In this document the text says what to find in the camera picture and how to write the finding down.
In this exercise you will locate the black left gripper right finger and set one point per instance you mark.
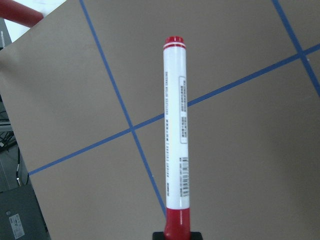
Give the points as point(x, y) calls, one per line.
point(195, 235)

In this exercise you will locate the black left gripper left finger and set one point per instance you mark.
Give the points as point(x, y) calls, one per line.
point(158, 235)

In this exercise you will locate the red white marker pen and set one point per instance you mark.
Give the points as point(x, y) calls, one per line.
point(176, 136)

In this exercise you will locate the grey computer case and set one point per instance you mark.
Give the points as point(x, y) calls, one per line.
point(20, 215)

